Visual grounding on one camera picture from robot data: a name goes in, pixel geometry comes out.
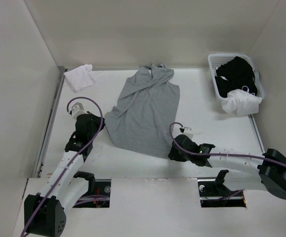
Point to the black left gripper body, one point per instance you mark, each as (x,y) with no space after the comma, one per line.
(96,123)

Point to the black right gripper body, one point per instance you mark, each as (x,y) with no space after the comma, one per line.
(177,155)

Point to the grey tank top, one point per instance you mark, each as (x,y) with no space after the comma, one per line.
(146,107)

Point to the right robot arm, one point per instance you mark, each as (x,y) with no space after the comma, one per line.
(237,171)

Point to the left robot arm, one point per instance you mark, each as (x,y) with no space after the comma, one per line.
(45,213)

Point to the folded white tank top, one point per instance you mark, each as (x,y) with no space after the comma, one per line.
(80,78)

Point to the white tank top in basket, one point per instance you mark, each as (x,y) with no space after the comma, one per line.
(241,102)

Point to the black tank top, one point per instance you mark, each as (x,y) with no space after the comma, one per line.
(235,74)

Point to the white plastic basket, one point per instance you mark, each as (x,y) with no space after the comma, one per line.
(218,59)

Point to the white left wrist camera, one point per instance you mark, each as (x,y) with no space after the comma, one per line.
(76,110)

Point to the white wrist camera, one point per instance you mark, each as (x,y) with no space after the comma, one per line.
(187,132)
(76,110)

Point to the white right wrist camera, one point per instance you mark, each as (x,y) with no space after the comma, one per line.
(187,132)

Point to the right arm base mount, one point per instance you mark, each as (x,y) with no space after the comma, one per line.
(213,193)

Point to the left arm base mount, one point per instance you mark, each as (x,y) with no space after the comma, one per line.
(98,195)

